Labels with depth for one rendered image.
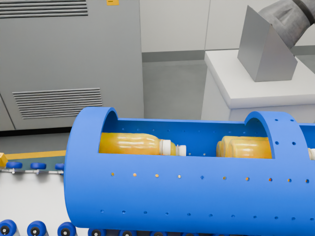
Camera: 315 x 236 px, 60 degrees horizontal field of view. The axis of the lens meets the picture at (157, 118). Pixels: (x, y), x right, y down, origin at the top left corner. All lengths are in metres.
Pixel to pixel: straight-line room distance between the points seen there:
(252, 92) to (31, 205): 0.71
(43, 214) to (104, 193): 0.33
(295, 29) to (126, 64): 1.38
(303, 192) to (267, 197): 0.07
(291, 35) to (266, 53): 0.08
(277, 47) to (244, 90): 0.15
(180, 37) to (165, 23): 0.25
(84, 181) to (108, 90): 1.65
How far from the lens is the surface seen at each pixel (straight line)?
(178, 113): 2.62
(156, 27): 3.30
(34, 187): 0.92
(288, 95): 0.89
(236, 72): 0.95
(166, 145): 0.67
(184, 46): 3.44
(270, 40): 0.86
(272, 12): 0.90
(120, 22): 1.93
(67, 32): 1.99
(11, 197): 0.92
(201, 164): 0.53
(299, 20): 0.90
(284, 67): 0.93
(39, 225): 0.77
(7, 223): 0.80
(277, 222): 0.62
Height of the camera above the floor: 1.60
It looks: 39 degrees down
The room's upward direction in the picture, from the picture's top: straight up
